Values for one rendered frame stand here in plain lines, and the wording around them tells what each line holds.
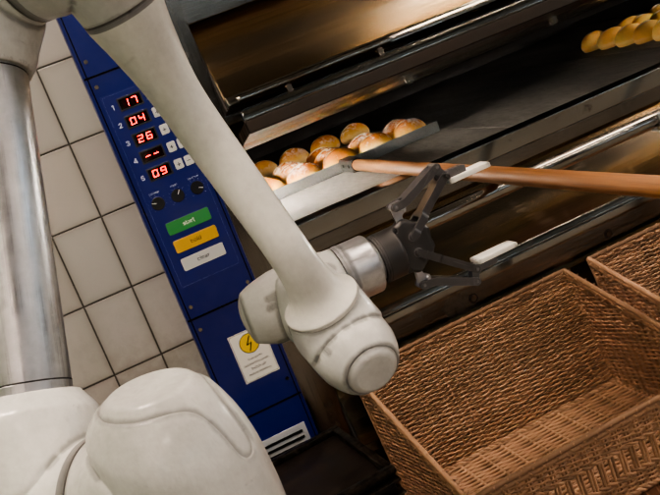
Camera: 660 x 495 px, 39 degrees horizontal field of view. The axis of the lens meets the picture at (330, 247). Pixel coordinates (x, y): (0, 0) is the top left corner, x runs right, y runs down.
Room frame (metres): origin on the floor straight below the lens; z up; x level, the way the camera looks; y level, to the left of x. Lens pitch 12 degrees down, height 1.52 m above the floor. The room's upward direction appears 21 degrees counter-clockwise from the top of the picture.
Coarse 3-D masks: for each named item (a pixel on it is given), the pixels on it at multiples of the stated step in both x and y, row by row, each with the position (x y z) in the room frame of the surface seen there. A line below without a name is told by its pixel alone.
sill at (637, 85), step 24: (648, 72) 2.11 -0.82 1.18; (600, 96) 2.08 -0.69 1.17; (624, 96) 2.09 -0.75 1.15; (528, 120) 2.09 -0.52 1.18; (552, 120) 2.05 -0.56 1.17; (576, 120) 2.06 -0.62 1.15; (480, 144) 2.01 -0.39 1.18; (504, 144) 2.02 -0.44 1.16; (360, 192) 1.99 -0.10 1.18; (384, 192) 1.95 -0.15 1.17; (312, 216) 1.94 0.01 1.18; (336, 216) 1.93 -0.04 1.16; (360, 216) 1.94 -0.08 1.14
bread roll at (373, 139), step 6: (366, 138) 2.43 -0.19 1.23; (372, 138) 2.42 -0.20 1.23; (378, 138) 2.42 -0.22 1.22; (384, 138) 2.43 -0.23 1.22; (390, 138) 2.44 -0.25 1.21; (360, 144) 2.43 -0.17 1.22; (366, 144) 2.42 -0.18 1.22; (372, 144) 2.42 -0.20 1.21; (378, 144) 2.41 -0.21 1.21; (360, 150) 2.42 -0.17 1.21
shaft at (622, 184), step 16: (368, 160) 2.19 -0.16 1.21; (384, 160) 2.10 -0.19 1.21; (480, 176) 1.62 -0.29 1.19; (496, 176) 1.56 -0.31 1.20; (512, 176) 1.51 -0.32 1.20; (528, 176) 1.46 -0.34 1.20; (544, 176) 1.41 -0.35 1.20; (560, 176) 1.37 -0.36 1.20; (576, 176) 1.33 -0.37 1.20; (592, 176) 1.29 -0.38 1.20; (608, 176) 1.26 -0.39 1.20; (624, 176) 1.23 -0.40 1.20; (640, 176) 1.19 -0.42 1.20; (656, 176) 1.16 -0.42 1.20; (608, 192) 1.26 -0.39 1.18; (624, 192) 1.22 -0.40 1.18; (640, 192) 1.18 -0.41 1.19; (656, 192) 1.15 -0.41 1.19
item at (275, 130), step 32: (576, 0) 1.92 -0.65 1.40; (608, 0) 2.13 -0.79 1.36; (480, 32) 1.87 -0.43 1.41; (512, 32) 1.96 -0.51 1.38; (416, 64) 1.83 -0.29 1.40; (448, 64) 2.01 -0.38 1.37; (320, 96) 1.79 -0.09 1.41; (352, 96) 1.85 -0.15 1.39; (256, 128) 1.76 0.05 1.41; (288, 128) 1.89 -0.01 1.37
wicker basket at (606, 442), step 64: (512, 320) 1.95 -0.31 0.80; (576, 320) 1.96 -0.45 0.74; (640, 320) 1.76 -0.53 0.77; (448, 384) 1.88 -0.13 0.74; (512, 384) 1.90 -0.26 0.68; (576, 384) 1.91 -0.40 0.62; (640, 384) 1.83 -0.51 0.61; (384, 448) 1.82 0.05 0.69; (448, 448) 1.84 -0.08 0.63; (512, 448) 1.81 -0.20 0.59; (576, 448) 1.47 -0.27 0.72; (640, 448) 1.50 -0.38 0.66
